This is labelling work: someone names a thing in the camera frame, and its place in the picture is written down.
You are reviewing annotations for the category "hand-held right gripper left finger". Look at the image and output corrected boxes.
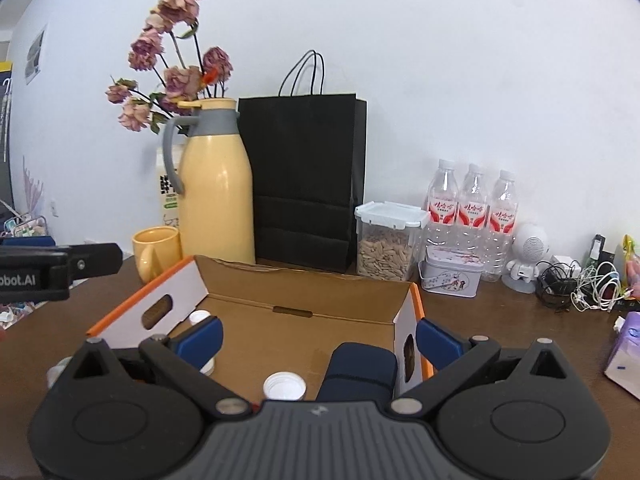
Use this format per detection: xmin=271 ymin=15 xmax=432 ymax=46
xmin=47 ymin=316 xmax=251 ymax=421

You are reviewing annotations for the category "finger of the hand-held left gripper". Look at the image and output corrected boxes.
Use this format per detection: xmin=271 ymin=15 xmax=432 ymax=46
xmin=0 ymin=236 xmax=57 ymax=248
xmin=55 ymin=242 xmax=123 ymax=278

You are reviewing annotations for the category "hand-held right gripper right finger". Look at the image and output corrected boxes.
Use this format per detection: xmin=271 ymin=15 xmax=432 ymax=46
xmin=390 ymin=317 xmax=581 ymax=418

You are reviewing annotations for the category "orange-edged cardboard box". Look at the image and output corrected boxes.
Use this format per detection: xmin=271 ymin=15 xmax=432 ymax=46
xmin=86 ymin=254 xmax=435 ymax=403

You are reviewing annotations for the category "white capped bottle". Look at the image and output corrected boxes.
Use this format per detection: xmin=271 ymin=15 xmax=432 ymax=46
xmin=189 ymin=310 xmax=217 ymax=376

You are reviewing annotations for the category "yellow mug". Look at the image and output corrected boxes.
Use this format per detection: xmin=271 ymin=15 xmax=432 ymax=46
xmin=132 ymin=226 xmax=183 ymax=284

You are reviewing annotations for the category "white floral tin box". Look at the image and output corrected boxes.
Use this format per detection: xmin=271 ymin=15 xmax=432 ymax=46
xmin=419 ymin=245 xmax=484 ymax=298

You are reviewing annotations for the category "dark grey board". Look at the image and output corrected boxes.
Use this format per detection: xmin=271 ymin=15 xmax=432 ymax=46
xmin=0 ymin=60 xmax=16 ymax=211

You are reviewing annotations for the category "blue fabric pouch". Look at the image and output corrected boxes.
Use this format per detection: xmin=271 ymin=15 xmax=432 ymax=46
xmin=317 ymin=342 xmax=398 ymax=402

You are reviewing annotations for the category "white bottle cap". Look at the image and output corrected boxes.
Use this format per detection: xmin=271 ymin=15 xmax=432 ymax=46
xmin=263 ymin=371 xmax=307 ymax=402

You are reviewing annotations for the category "white milk carton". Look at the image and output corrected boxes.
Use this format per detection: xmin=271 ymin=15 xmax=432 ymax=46
xmin=157 ymin=142 xmax=187 ymax=228

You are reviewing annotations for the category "clear container of seeds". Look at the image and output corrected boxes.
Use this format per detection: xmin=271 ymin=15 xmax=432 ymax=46
xmin=354 ymin=201 xmax=431 ymax=282

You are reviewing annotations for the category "white robot-shaped speaker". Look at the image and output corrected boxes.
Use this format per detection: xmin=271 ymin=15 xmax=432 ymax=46
xmin=501 ymin=222 xmax=551 ymax=293

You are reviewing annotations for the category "black paper bag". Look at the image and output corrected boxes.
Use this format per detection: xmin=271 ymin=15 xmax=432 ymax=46
xmin=238 ymin=50 xmax=368 ymax=275

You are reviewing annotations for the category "purple tissue pack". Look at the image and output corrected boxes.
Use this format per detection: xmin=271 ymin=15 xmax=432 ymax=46
xmin=603 ymin=311 xmax=640 ymax=386

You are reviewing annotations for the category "dried pink rose bouquet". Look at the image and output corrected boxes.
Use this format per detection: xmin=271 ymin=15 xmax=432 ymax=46
xmin=105 ymin=0 xmax=235 ymax=136

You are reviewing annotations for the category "colourful snack packet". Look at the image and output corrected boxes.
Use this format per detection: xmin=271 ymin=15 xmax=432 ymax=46
xmin=621 ymin=235 xmax=640 ymax=302

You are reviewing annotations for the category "wire rack with toiletries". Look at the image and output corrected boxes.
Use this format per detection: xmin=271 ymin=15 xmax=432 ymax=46
xmin=0 ymin=212 xmax=51 ymax=241

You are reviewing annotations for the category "yellow thermos jug grey handle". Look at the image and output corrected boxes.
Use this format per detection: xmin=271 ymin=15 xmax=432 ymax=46
xmin=161 ymin=98 xmax=257 ymax=266

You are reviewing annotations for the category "white earphone cable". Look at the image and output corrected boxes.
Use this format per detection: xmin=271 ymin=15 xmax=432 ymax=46
xmin=570 ymin=260 xmax=623 ymax=314

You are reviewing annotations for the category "small wall picture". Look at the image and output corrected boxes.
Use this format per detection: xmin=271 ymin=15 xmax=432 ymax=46
xmin=24 ymin=24 xmax=48 ymax=85

